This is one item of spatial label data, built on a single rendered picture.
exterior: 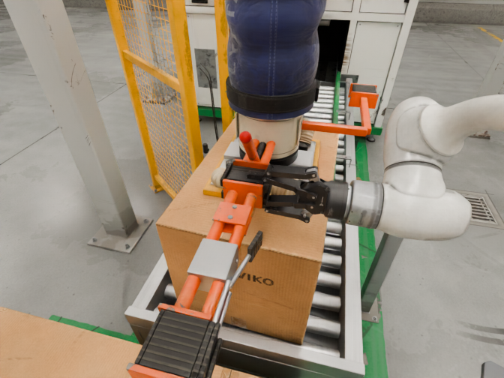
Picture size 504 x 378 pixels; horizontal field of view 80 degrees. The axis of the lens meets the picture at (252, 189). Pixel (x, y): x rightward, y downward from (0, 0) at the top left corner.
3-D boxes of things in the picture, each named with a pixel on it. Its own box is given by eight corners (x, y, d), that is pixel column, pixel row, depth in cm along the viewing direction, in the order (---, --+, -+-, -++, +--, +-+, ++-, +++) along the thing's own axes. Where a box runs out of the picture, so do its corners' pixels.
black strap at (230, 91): (239, 76, 88) (239, 62, 85) (320, 83, 83) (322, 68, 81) (214, 109, 71) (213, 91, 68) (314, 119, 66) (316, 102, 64)
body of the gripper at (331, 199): (350, 196, 54) (298, 189, 56) (342, 229, 59) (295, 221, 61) (350, 172, 60) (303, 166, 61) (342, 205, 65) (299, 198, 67)
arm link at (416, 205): (368, 238, 62) (373, 179, 66) (451, 252, 59) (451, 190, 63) (382, 225, 52) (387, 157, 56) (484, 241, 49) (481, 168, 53)
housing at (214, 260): (203, 253, 53) (201, 236, 50) (241, 261, 52) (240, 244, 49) (187, 288, 48) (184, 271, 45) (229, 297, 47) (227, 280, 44)
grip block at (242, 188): (231, 178, 70) (230, 157, 66) (272, 184, 68) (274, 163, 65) (220, 202, 64) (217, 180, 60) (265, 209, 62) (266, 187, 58)
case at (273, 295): (237, 195, 143) (235, 117, 117) (322, 211, 134) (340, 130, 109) (179, 310, 98) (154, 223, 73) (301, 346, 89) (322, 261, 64)
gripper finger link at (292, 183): (315, 201, 59) (317, 196, 58) (260, 184, 60) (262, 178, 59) (316, 189, 62) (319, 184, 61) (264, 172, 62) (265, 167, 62)
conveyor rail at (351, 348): (342, 99, 268) (346, 77, 256) (348, 100, 267) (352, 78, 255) (332, 386, 94) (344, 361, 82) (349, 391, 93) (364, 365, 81)
